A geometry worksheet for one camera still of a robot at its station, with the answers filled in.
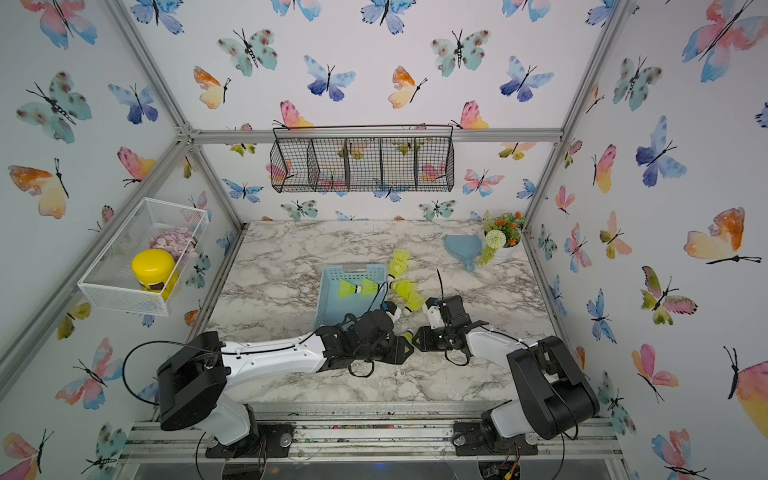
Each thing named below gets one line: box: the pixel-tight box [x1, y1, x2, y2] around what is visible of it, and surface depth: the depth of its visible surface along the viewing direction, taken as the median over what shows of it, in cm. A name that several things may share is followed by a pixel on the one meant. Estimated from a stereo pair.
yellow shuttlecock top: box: [387, 248, 411, 282], surface depth 107 cm
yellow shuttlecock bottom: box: [361, 278, 382, 297], surface depth 101 cm
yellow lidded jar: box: [131, 248, 179, 300], surface depth 65 cm
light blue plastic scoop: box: [443, 235, 482, 271], surface depth 114 cm
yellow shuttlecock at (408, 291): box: [389, 280, 425, 307], surface depth 98 cm
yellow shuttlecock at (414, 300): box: [397, 286, 425, 315], surface depth 97 cm
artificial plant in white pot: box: [478, 209, 526, 266], surface depth 101 cm
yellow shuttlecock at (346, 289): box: [338, 279, 362, 299], surface depth 100 cm
